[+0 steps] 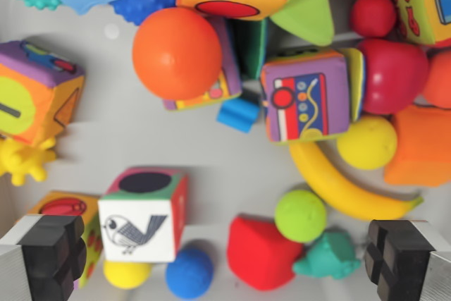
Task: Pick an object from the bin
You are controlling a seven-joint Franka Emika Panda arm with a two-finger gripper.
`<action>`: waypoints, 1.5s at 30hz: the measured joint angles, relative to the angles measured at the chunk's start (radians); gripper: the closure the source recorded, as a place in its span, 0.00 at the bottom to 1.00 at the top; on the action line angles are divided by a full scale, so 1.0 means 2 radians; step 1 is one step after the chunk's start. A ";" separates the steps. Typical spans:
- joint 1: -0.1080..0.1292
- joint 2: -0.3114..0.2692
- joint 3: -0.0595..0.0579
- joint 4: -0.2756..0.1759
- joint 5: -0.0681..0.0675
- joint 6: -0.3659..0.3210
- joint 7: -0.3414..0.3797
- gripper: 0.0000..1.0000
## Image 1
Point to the lime green ball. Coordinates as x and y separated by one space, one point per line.
300 215

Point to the orange purple fabric cube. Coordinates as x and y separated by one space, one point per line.
31 96

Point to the dark green fabric block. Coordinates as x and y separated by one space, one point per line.
252 50

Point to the red fabric block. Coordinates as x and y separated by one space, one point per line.
257 255

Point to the large orange ball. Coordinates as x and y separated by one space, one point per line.
176 52

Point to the red toy apple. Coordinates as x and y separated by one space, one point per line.
394 75

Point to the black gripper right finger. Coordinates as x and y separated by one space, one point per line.
401 258

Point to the small blue foam block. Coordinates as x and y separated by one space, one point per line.
236 114

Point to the orange fabric cube red ball print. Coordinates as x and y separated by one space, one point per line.
63 206

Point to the small yellow ball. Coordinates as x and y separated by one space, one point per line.
127 274

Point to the white plastic bin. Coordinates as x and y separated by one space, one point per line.
141 139

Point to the teal rubber toy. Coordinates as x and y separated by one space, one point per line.
327 258

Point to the blue textured ball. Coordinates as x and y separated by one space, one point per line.
189 273

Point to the small red ball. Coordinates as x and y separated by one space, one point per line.
372 15

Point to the yellow toy banana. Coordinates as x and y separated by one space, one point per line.
338 191

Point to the green fabric cone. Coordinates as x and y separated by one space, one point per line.
306 12

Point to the purple fabric cube radio print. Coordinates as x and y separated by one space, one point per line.
306 96

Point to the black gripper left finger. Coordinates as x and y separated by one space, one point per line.
49 255

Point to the purple and yellow fabric cube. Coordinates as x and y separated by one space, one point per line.
229 68

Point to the orange fabric block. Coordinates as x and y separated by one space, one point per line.
419 149

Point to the yellow spiky rubber toy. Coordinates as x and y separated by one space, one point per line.
24 160

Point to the fabric cube with bird print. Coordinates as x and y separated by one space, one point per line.
141 223

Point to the fabric cube with red fish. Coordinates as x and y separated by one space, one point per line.
419 5

